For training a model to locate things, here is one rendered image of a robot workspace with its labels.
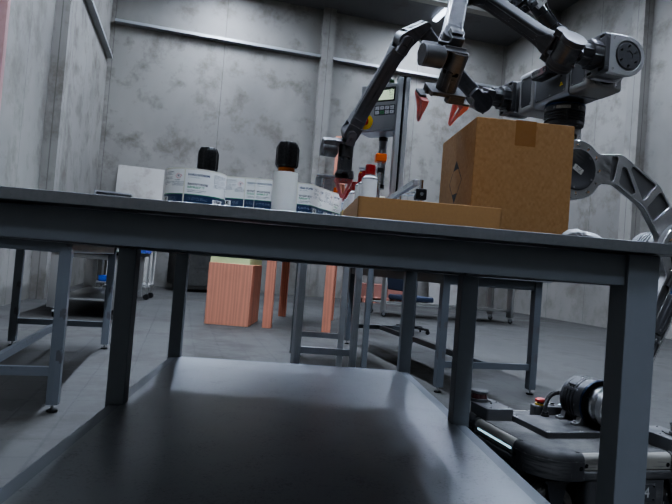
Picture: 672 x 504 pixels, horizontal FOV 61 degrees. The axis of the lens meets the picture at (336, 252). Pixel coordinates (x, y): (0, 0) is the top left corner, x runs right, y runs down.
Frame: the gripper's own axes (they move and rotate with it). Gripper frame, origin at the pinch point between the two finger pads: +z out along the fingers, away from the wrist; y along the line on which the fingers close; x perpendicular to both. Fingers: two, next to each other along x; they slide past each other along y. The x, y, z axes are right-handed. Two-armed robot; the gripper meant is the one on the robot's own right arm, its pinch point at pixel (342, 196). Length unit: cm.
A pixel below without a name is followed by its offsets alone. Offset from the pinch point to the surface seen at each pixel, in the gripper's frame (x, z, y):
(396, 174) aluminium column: 20.1, -10.1, 1.9
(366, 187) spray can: 4.4, 0.6, 35.0
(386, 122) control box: 14.9, -30.3, -0.6
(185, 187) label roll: -54, 6, 30
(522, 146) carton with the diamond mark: 33, -5, 89
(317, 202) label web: -8.4, 1.9, -14.5
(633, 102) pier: 587, -312, -761
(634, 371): 45, 41, 119
